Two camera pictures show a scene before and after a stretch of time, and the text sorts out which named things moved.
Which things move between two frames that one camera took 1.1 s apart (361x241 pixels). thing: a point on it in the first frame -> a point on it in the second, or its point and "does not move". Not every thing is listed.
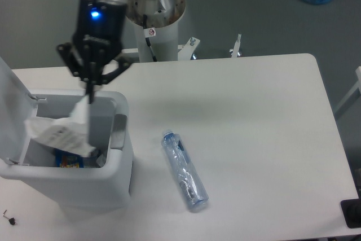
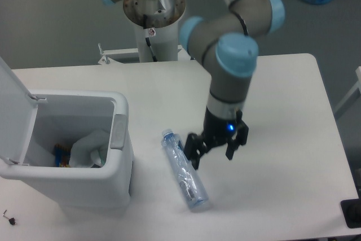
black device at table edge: (351, 210) does not move
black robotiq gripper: (98, 27) -> (215, 131)
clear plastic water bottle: (192, 189) does not move
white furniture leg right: (358, 86) does not move
